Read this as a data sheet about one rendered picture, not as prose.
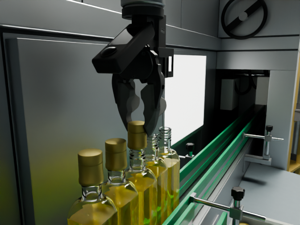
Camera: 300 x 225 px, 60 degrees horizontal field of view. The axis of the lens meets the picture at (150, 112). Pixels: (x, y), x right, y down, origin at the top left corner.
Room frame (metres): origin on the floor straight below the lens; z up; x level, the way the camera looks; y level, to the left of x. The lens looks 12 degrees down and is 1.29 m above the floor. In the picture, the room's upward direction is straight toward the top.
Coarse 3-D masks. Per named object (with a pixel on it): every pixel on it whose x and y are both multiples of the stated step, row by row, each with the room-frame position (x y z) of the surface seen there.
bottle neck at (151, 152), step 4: (148, 136) 0.49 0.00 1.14; (152, 136) 0.49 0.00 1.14; (156, 136) 0.49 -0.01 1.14; (148, 140) 0.49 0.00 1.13; (152, 140) 0.49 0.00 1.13; (156, 140) 0.49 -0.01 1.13; (148, 144) 0.49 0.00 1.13; (152, 144) 0.49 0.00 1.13; (156, 144) 0.49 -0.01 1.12; (148, 148) 0.49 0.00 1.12; (152, 148) 0.49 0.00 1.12; (156, 148) 0.49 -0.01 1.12; (148, 152) 0.49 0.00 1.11; (152, 152) 0.49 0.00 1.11; (156, 152) 0.49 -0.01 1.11; (148, 156) 0.49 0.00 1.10; (152, 156) 0.49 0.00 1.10; (156, 156) 0.49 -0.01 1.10
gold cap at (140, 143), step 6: (132, 126) 0.43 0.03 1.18; (138, 126) 0.43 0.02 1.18; (132, 132) 0.43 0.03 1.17; (138, 132) 0.43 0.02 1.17; (144, 132) 0.44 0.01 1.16; (132, 138) 0.43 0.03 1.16; (138, 138) 0.43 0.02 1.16; (144, 138) 0.43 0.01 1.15; (132, 144) 0.43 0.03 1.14; (138, 144) 0.43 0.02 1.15; (144, 144) 0.43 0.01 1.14
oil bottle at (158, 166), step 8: (152, 160) 0.48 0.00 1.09; (160, 160) 0.49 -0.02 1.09; (152, 168) 0.47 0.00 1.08; (160, 168) 0.48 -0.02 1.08; (160, 176) 0.48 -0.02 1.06; (160, 184) 0.48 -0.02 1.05; (160, 192) 0.48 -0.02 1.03; (160, 200) 0.48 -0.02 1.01; (160, 208) 0.48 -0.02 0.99; (160, 216) 0.48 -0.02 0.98; (160, 224) 0.48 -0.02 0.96
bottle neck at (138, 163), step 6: (132, 150) 0.43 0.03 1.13; (138, 150) 0.43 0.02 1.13; (144, 150) 0.44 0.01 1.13; (132, 156) 0.43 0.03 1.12; (138, 156) 0.43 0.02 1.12; (144, 156) 0.44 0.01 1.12; (132, 162) 0.43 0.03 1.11; (138, 162) 0.43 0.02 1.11; (144, 162) 0.44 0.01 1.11; (132, 168) 0.43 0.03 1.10; (138, 168) 0.43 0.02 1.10; (144, 168) 0.44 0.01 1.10
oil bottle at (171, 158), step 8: (160, 152) 0.54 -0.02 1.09; (168, 152) 0.53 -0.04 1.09; (176, 152) 0.55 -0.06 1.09; (168, 160) 0.52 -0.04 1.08; (176, 160) 0.54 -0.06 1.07; (168, 168) 0.51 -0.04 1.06; (176, 168) 0.54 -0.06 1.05; (168, 176) 0.51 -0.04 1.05; (176, 176) 0.54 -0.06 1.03; (168, 184) 0.51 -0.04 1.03; (176, 184) 0.54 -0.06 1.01; (168, 192) 0.51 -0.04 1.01; (176, 192) 0.54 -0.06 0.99; (168, 200) 0.51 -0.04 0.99; (176, 200) 0.54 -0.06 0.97; (168, 208) 0.51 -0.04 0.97; (168, 216) 0.51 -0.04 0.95
